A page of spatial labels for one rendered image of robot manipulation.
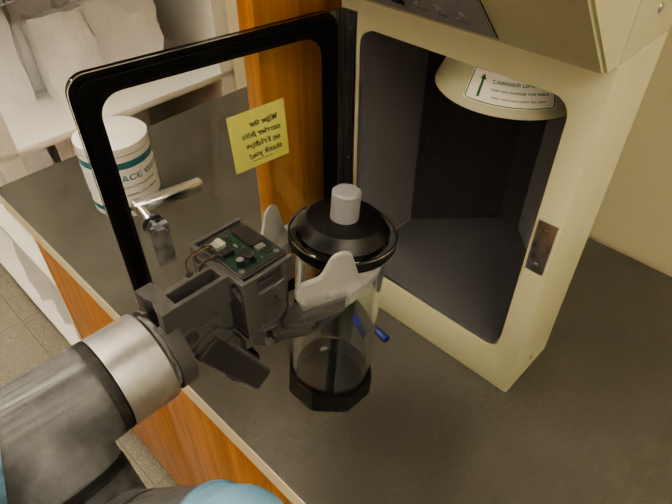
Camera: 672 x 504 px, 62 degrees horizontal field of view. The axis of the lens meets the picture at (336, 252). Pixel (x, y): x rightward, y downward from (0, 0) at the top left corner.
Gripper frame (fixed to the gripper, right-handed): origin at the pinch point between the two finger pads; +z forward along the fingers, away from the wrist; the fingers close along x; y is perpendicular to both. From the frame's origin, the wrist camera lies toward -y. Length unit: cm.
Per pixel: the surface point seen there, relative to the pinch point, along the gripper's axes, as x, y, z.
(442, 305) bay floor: -1.9, -21.3, 20.2
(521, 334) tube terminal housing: -14.0, -16.8, 19.1
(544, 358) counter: -15.4, -28.9, 28.5
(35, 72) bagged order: 127, -25, 17
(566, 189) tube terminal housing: -13.8, 5.1, 18.7
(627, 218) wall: -12, -23, 62
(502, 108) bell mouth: -4.1, 9.7, 20.8
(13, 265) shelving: 177, -114, 0
